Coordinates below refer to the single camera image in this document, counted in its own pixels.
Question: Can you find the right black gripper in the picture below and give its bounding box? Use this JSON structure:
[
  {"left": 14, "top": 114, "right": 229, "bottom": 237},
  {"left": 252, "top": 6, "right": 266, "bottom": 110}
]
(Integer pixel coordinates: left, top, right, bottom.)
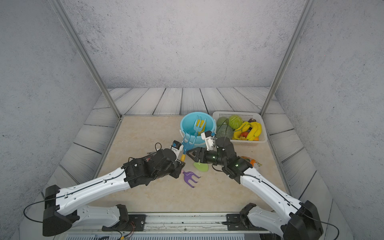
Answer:
[{"left": 186, "top": 147, "right": 228, "bottom": 168}]

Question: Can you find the purple rake pink handle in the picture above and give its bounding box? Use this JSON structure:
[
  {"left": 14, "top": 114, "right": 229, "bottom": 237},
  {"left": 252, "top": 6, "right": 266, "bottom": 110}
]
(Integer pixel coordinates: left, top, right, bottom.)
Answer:
[{"left": 182, "top": 170, "right": 200, "bottom": 188}]

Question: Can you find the yellow toy shovel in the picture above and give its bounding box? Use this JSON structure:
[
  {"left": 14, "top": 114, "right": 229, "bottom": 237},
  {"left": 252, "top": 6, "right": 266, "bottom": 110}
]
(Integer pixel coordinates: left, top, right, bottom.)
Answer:
[{"left": 196, "top": 119, "right": 206, "bottom": 135}]

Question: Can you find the blue rake yellow handle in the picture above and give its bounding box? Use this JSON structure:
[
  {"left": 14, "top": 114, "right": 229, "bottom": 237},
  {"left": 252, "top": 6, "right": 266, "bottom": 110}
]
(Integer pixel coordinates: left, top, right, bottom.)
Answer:
[{"left": 180, "top": 133, "right": 197, "bottom": 162}]

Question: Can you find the light blue fork white handle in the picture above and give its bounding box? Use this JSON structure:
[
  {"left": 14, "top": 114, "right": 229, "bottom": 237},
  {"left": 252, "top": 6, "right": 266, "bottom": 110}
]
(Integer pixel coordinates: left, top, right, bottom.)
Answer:
[{"left": 194, "top": 116, "right": 205, "bottom": 136}]

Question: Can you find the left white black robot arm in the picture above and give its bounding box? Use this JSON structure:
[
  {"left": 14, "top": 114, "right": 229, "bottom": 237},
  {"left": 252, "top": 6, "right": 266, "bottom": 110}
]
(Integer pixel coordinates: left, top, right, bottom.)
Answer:
[{"left": 43, "top": 149, "right": 185, "bottom": 237}]

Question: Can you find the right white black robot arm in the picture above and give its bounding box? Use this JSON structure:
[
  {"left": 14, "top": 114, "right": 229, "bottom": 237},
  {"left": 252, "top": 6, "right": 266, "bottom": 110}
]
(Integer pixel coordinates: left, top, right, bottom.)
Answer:
[{"left": 186, "top": 137, "right": 324, "bottom": 240}]

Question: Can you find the light blue plastic bucket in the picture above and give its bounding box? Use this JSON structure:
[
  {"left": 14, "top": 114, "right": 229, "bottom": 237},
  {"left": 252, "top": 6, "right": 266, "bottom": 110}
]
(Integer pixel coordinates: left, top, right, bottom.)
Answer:
[{"left": 180, "top": 112, "right": 217, "bottom": 147}]

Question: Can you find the dark green melon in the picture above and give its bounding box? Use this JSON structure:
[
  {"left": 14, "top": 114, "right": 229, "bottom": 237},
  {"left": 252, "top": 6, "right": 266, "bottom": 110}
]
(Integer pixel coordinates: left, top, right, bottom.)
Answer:
[{"left": 216, "top": 124, "right": 234, "bottom": 140}]

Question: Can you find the light green round fruit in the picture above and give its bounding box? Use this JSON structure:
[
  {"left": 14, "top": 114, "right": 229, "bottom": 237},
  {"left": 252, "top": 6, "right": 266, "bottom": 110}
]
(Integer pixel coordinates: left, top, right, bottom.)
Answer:
[{"left": 216, "top": 117, "right": 229, "bottom": 127}]

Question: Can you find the green cabbage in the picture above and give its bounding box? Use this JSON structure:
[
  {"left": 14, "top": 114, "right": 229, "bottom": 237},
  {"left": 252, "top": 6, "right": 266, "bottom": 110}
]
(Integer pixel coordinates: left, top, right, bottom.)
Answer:
[{"left": 228, "top": 115, "right": 244, "bottom": 130}]

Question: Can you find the red tomato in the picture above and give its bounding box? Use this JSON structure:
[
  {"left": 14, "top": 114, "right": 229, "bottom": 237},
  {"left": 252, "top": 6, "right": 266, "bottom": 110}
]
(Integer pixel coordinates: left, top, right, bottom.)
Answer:
[{"left": 241, "top": 132, "right": 249, "bottom": 138}]

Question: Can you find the orange snack packet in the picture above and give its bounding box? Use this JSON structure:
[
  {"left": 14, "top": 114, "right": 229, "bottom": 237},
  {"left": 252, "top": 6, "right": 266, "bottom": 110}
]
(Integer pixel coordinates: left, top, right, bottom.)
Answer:
[{"left": 241, "top": 156, "right": 262, "bottom": 169}]

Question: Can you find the yellow banana bunch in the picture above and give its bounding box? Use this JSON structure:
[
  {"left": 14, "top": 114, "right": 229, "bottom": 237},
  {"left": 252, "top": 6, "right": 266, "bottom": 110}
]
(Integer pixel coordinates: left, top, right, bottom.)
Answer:
[{"left": 233, "top": 122, "right": 263, "bottom": 141}]

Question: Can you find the white plastic basket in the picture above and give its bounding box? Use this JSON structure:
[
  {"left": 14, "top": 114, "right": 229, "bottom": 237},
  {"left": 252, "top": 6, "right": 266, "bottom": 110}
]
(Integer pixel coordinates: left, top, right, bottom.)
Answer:
[{"left": 213, "top": 111, "right": 268, "bottom": 146}]

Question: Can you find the green trowel wooden handle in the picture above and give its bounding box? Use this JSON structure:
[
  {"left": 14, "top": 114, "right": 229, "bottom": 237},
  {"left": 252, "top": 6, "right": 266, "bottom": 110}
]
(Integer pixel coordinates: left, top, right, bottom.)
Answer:
[{"left": 193, "top": 162, "right": 209, "bottom": 172}]

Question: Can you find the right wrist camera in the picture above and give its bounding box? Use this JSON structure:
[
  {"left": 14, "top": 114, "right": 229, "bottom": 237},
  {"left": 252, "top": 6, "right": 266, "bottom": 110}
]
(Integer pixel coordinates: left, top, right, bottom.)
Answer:
[{"left": 201, "top": 131, "right": 215, "bottom": 151}]

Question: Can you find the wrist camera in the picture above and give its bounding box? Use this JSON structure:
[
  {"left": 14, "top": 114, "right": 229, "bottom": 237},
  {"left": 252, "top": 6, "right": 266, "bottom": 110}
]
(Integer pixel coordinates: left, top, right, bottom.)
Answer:
[
  {"left": 171, "top": 141, "right": 184, "bottom": 161},
  {"left": 201, "top": 131, "right": 215, "bottom": 151}
]

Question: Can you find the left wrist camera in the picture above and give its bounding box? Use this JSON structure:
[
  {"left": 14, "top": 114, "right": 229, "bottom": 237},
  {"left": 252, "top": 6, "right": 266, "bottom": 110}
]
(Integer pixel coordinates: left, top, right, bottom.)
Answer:
[{"left": 171, "top": 141, "right": 184, "bottom": 161}]

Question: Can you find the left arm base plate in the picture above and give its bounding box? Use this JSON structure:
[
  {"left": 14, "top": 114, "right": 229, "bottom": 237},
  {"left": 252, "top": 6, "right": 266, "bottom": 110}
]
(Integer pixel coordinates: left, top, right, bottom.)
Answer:
[{"left": 102, "top": 214, "right": 147, "bottom": 232}]

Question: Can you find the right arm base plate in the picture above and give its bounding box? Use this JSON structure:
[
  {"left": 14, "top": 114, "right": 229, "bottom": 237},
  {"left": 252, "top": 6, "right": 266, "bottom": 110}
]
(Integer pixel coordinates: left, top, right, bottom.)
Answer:
[{"left": 222, "top": 214, "right": 266, "bottom": 231}]

